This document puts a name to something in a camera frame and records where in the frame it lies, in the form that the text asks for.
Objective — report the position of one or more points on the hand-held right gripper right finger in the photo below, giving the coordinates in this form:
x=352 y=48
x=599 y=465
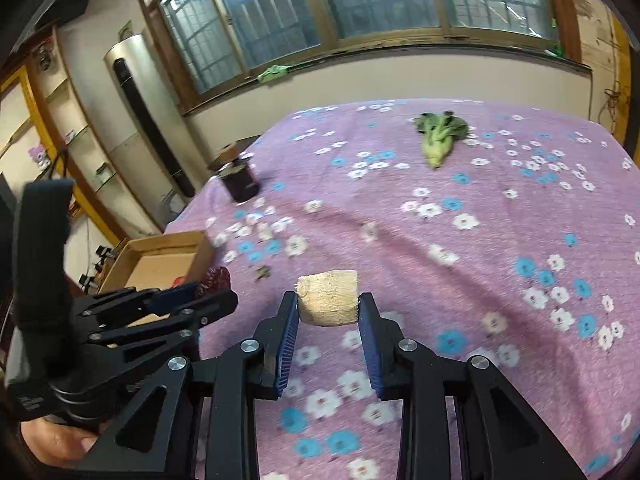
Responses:
x=370 y=347

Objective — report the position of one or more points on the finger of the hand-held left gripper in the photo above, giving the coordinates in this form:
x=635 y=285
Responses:
x=207 y=306
x=177 y=293

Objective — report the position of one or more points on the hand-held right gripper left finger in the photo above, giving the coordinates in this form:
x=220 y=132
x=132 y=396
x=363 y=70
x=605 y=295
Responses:
x=287 y=347

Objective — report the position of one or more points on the dark red jujube date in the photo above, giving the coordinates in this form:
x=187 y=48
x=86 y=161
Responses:
x=216 y=279

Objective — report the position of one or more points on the brown cardboard box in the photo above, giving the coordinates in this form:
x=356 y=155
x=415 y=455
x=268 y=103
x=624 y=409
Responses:
x=150 y=265

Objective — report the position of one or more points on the pale corn cob piece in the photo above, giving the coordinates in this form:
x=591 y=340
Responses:
x=327 y=300

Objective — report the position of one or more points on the person's left hand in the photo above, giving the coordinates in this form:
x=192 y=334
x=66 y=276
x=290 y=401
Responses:
x=55 y=442

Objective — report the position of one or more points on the black charger dock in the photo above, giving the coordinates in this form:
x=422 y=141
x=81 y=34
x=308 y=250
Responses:
x=105 y=255
x=90 y=280

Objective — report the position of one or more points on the small dried fruit calyx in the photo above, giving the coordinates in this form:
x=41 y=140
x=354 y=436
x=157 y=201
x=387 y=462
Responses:
x=261 y=272

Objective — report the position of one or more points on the purple plush toy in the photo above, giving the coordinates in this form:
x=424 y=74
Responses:
x=37 y=156

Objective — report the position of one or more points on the teal and white box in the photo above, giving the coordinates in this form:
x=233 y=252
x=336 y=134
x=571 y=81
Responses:
x=102 y=172

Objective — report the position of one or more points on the purple floral blanket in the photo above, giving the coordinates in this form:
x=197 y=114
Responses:
x=450 y=270

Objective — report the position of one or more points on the small white shelf box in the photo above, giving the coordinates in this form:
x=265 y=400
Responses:
x=70 y=136

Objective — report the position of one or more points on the black container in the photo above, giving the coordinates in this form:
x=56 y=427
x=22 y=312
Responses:
x=242 y=182

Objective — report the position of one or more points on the brown cork block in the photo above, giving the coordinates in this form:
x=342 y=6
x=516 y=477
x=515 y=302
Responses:
x=230 y=151

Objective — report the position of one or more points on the white standing air conditioner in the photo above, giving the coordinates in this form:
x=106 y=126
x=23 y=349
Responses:
x=145 y=125

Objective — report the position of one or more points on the green leafy vegetable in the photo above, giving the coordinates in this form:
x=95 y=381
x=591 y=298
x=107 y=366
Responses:
x=440 y=135

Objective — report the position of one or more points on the green cloth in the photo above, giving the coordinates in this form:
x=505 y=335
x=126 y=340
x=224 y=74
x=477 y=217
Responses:
x=272 y=73

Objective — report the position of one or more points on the wooden framed window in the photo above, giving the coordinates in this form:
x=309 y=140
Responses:
x=350 y=46

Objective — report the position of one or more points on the white wall shelf unit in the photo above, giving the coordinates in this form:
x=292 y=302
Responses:
x=80 y=110

